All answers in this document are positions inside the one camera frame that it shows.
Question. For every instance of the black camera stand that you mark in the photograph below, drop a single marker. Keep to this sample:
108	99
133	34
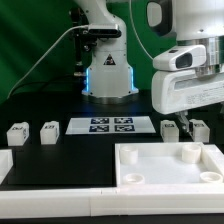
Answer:
82	41

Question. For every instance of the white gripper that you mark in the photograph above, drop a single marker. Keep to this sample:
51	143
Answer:
180	91

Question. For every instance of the white U-shaped obstacle fence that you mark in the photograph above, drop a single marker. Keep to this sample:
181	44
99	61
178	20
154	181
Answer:
119	200

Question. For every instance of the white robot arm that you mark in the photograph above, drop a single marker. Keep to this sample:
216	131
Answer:
110	78

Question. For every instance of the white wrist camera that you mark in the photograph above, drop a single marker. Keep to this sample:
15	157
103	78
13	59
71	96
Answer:
180	58

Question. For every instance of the white sheet with tags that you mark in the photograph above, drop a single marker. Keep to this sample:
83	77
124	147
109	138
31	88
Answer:
110	125

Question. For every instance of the white square tabletop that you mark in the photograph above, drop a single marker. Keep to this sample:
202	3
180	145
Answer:
168	163

